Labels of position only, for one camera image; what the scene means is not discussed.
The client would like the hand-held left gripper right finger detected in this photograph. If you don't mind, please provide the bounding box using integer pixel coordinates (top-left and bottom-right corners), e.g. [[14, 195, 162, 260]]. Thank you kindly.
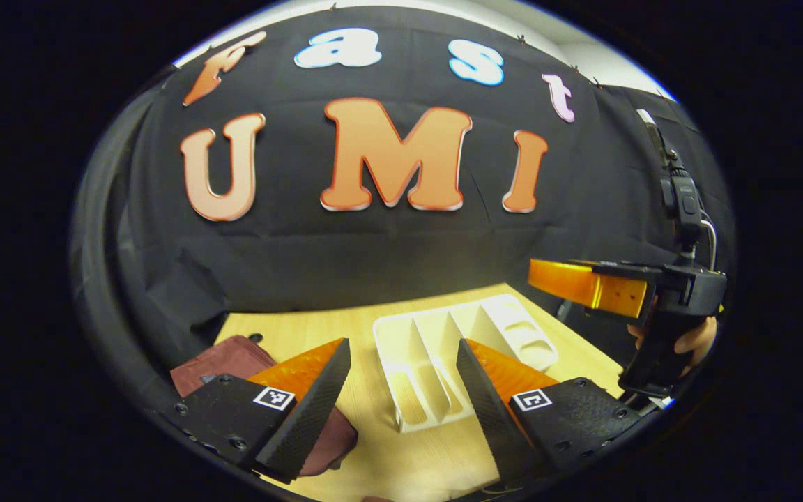
[[455, 338, 644, 492]]

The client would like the maroon schoolbag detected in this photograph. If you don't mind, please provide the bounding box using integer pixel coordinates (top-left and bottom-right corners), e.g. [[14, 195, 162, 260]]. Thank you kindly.
[[170, 335, 359, 478]]

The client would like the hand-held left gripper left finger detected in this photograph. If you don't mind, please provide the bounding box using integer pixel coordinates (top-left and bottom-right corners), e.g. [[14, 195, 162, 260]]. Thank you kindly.
[[162, 338, 353, 485]]

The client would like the white bookshelf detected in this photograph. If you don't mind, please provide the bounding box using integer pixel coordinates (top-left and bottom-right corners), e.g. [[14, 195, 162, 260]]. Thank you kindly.
[[372, 293, 559, 434]]

